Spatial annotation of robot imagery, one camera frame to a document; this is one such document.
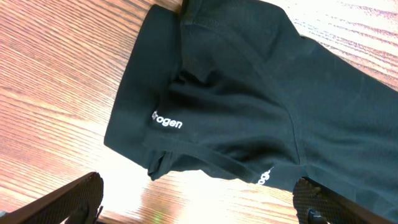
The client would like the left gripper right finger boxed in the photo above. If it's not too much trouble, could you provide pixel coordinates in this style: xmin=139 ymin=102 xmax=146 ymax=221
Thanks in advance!
xmin=293 ymin=177 xmax=393 ymax=224

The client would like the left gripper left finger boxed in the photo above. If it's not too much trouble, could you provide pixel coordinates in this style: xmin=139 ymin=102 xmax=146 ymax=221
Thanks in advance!
xmin=1 ymin=172 xmax=104 ymax=224

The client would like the black Sydrogen t-shirt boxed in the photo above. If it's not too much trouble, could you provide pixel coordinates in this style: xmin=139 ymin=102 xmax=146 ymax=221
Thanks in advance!
xmin=104 ymin=0 xmax=397 ymax=222

